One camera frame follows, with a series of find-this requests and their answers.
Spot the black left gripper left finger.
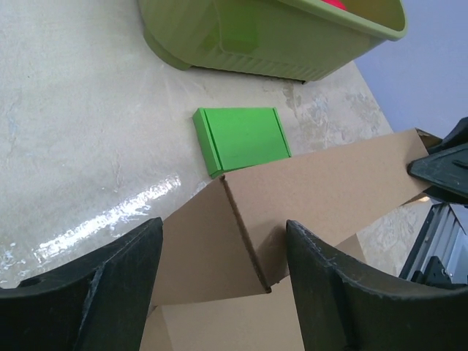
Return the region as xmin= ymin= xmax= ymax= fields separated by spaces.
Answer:
xmin=1 ymin=218 xmax=163 ymax=350

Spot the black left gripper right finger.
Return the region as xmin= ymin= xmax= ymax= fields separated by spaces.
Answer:
xmin=286 ymin=220 xmax=467 ymax=350

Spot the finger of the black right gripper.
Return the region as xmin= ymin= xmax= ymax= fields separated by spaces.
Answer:
xmin=407 ymin=117 xmax=467 ymax=203

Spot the brown cardboard box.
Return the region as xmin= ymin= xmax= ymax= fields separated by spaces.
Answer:
xmin=140 ymin=129 xmax=439 ymax=350

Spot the small green box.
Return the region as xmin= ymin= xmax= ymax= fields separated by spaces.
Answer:
xmin=192 ymin=107 xmax=291 ymax=178

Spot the green plastic basket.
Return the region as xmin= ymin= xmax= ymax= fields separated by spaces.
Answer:
xmin=138 ymin=0 xmax=407 ymax=82

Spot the red apple toy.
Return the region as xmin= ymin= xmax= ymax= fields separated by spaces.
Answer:
xmin=322 ymin=0 xmax=347 ymax=10

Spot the aluminium frame rail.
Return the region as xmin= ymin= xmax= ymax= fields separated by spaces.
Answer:
xmin=399 ymin=203 xmax=467 ymax=290

